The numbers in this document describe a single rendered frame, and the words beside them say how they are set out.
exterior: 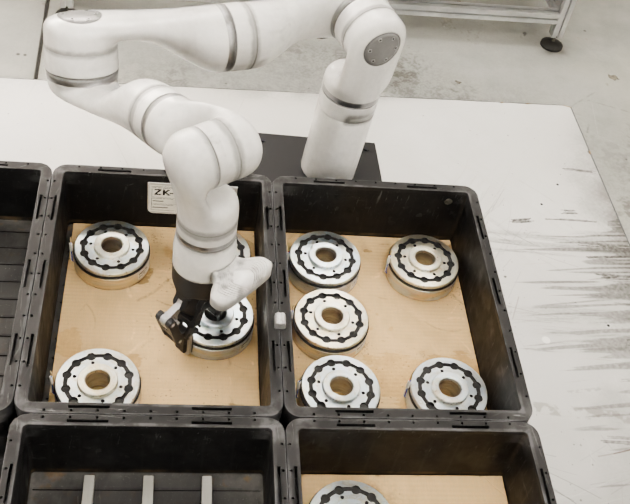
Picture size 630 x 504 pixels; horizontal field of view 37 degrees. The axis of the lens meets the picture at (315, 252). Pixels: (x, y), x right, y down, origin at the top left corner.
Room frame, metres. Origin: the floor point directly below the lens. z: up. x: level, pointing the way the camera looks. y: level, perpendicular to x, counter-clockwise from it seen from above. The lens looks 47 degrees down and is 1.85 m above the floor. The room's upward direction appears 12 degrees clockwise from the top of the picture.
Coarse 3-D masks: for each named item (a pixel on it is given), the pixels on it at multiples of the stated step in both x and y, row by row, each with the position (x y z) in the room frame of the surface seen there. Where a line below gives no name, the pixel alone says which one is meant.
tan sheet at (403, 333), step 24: (288, 240) 0.96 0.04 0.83; (360, 240) 0.99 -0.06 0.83; (384, 240) 1.00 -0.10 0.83; (384, 264) 0.95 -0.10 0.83; (360, 288) 0.90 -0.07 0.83; (384, 288) 0.91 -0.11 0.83; (456, 288) 0.93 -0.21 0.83; (384, 312) 0.86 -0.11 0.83; (408, 312) 0.87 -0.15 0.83; (432, 312) 0.88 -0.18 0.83; (456, 312) 0.89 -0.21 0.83; (384, 336) 0.82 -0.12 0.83; (408, 336) 0.83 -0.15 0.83; (432, 336) 0.84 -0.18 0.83; (456, 336) 0.84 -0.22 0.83; (312, 360) 0.75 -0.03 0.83; (360, 360) 0.77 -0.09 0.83; (384, 360) 0.78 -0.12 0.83; (408, 360) 0.79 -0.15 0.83; (384, 384) 0.74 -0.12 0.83
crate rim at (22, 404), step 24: (72, 168) 0.92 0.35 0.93; (96, 168) 0.93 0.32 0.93; (120, 168) 0.94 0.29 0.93; (144, 168) 0.95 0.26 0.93; (264, 192) 0.95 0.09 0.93; (48, 216) 0.83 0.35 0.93; (264, 216) 0.90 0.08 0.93; (48, 240) 0.78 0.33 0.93; (264, 240) 0.86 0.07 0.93; (48, 264) 0.74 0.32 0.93; (24, 360) 0.60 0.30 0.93; (24, 384) 0.57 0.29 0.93; (24, 408) 0.54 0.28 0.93; (48, 408) 0.54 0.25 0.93; (72, 408) 0.55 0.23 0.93; (96, 408) 0.56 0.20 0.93; (120, 408) 0.56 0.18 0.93; (144, 408) 0.57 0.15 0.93; (168, 408) 0.58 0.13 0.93; (192, 408) 0.58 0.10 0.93; (216, 408) 0.59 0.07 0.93; (240, 408) 0.59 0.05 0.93; (264, 408) 0.60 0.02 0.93
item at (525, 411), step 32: (416, 192) 1.02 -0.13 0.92; (448, 192) 1.03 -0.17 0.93; (480, 224) 0.97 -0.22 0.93; (288, 288) 0.78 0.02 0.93; (288, 320) 0.73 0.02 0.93; (288, 352) 0.70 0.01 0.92; (512, 352) 0.76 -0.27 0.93; (288, 384) 0.64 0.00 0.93; (288, 416) 0.60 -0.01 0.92; (320, 416) 0.61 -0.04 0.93; (352, 416) 0.61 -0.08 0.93; (384, 416) 0.62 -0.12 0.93; (416, 416) 0.63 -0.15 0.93; (448, 416) 0.64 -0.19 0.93; (480, 416) 0.65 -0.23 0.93; (512, 416) 0.66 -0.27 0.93
